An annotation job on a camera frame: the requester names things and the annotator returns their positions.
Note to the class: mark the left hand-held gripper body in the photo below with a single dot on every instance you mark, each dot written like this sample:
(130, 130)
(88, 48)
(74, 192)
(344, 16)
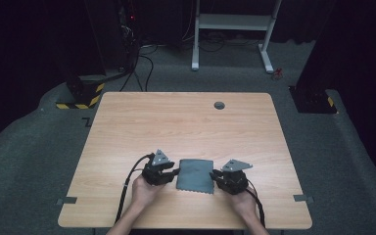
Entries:
(155, 173)

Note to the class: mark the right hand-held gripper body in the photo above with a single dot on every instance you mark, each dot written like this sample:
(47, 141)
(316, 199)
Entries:
(233, 181)

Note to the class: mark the grey-blue cloth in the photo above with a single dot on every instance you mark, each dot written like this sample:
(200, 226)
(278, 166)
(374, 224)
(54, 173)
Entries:
(195, 176)

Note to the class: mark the person's left hand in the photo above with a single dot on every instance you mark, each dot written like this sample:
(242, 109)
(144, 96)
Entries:
(143, 194)

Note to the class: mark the person's right hand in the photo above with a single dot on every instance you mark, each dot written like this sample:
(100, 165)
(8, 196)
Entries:
(246, 204)

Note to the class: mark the grey table grommet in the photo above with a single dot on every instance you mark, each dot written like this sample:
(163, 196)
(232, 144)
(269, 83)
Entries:
(219, 105)

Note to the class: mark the grey tape strip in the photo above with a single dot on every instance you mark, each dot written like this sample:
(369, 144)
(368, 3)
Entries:
(303, 198)
(67, 200)

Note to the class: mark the yellow-black striped stand base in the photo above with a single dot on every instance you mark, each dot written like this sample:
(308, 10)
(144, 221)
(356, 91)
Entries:
(84, 94)

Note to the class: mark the black stand base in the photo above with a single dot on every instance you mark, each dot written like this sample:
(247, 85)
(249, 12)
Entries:
(313, 99)

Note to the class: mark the small red object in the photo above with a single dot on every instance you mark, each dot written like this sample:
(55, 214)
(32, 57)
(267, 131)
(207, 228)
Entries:
(276, 74)

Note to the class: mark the dark equipment rack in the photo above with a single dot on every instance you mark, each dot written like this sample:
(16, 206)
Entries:
(129, 32)

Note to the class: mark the white metal stand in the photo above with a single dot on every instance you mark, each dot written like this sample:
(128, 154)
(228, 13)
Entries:
(233, 22)

